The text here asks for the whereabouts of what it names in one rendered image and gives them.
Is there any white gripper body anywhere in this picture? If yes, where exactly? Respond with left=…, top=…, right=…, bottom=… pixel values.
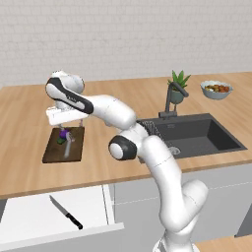
left=45, top=105, right=91, bottom=127

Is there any purple eggplant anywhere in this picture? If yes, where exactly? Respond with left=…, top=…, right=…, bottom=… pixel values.
left=56, top=128, right=72, bottom=146

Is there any dark brown cutting board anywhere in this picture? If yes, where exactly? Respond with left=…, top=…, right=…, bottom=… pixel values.
left=41, top=126, right=86, bottom=164

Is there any silver grey peeler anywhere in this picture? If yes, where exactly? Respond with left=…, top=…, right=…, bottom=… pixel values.
left=63, top=132, right=76, bottom=159

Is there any white open drawer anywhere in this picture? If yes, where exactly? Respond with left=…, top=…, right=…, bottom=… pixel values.
left=0, top=183, right=126, bottom=252

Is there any dark grey tap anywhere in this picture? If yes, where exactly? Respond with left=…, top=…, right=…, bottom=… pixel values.
left=157, top=81, right=190, bottom=120

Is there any green plant in grey pot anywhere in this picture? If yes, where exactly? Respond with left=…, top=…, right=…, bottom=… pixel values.
left=166, top=69, right=192, bottom=105

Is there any dark grey sink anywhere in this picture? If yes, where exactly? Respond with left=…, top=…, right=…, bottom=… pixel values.
left=135, top=112, right=248, bottom=164

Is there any grey bowl of fruit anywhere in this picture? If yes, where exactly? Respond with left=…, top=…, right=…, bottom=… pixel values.
left=200, top=80, right=234, bottom=101

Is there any light grey cupboard run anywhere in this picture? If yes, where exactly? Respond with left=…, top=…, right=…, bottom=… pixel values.
left=107, top=162, right=252, bottom=252

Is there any wire rack in sink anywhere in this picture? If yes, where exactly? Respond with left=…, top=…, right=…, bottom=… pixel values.
left=137, top=119, right=165, bottom=143

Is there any black-handled kitchen knife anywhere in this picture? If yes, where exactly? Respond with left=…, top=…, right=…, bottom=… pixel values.
left=48, top=194, right=84, bottom=230

